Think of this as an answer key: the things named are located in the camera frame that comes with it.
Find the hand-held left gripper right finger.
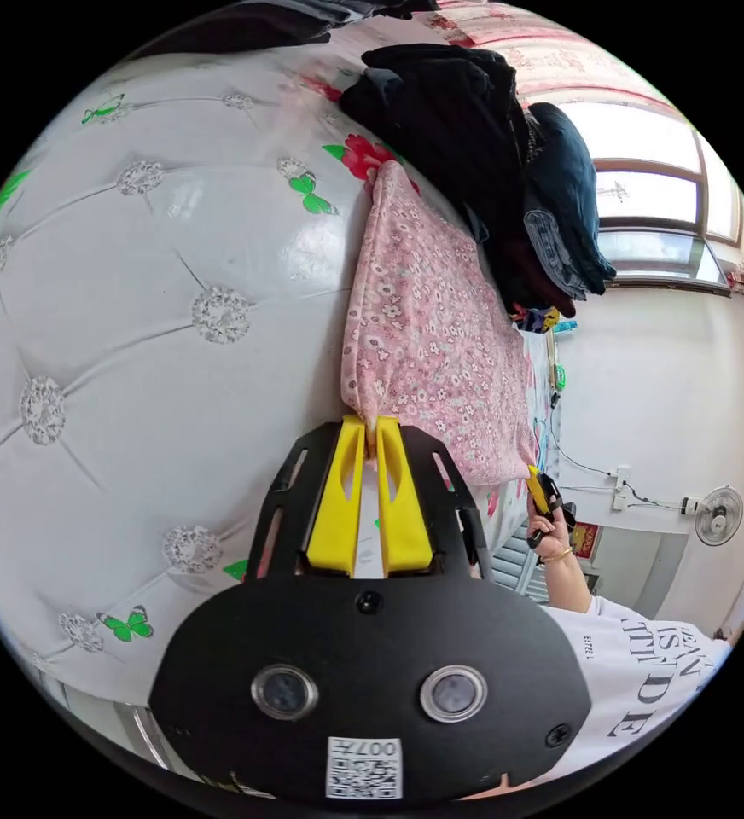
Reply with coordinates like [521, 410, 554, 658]
[376, 415, 435, 576]

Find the pink floral long sleeve shirt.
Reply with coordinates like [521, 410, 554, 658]
[340, 160, 540, 489]

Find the bed with floral printed sheet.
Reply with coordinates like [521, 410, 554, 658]
[276, 25, 570, 545]

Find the window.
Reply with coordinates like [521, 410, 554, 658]
[563, 101, 741, 299]

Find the white tufted headboard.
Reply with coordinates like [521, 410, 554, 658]
[0, 44, 386, 692]

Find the white wall fan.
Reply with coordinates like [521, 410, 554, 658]
[680, 485, 744, 549]

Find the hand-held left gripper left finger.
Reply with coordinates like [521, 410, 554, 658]
[305, 415, 368, 579]

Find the person's right hand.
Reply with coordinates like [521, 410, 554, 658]
[525, 505, 577, 566]

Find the person's body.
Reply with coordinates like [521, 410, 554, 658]
[525, 593, 735, 792]

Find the white power strip with cable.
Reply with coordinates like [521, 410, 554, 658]
[554, 441, 687, 513]

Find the person's right forearm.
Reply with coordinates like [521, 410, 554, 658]
[540, 547, 598, 617]

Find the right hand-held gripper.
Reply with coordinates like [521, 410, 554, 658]
[525, 465, 579, 549]

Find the pile of clothes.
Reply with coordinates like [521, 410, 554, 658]
[338, 43, 618, 321]

